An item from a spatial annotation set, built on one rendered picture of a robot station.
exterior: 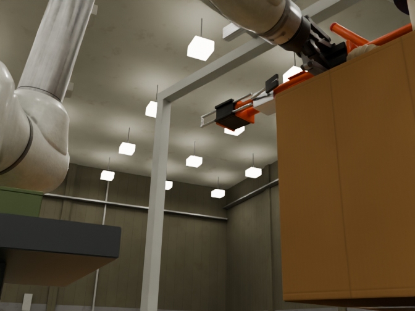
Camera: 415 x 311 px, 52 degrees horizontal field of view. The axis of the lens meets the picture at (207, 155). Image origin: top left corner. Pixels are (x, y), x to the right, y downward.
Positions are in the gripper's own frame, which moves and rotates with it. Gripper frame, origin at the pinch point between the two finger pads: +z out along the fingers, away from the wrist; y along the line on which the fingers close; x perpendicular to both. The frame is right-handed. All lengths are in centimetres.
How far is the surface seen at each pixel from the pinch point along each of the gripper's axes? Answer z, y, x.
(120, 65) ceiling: 387, -565, -797
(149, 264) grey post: 179, -1, -315
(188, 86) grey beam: 180, -189, -271
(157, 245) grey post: 186, -20, -313
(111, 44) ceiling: 323, -565, -737
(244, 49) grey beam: 179, -195, -186
